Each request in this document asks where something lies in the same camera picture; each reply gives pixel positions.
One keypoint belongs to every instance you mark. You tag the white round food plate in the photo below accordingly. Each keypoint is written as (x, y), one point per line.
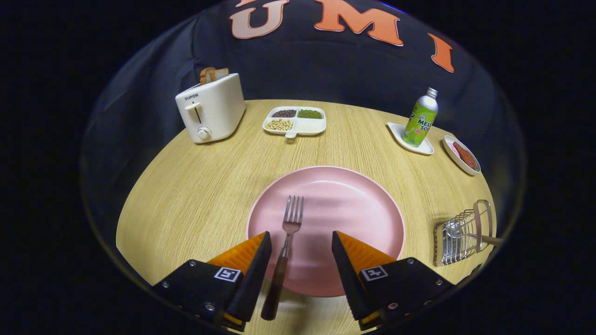
(451, 151)

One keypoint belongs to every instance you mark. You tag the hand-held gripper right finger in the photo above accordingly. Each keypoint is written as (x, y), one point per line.
(347, 279)

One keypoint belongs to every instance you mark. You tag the red meat piece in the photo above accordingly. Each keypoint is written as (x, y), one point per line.
(465, 157)

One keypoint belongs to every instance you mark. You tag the pink plate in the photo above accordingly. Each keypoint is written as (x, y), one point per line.
(344, 200)

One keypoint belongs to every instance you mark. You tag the brown toast slice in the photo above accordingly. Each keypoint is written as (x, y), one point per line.
(207, 75)
(221, 73)

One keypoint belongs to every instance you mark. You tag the pile of green beans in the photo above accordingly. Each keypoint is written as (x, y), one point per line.
(310, 114)

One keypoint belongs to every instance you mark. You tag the white divided snack dish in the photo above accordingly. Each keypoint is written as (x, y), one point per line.
(312, 126)

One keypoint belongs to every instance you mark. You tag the pile of dark beans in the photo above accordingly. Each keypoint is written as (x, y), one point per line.
(284, 113)

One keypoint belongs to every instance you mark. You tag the white square coaster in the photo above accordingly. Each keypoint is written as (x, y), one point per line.
(396, 130)

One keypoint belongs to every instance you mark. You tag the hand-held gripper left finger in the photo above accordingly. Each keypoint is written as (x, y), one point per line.
(256, 279)

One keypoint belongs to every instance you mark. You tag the green soda bottle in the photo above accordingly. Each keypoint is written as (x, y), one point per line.
(421, 121)

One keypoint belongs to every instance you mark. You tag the white toaster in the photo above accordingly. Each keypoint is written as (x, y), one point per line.
(219, 107)

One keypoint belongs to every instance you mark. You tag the pile of yellow soybeans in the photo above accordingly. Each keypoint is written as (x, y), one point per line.
(279, 124)

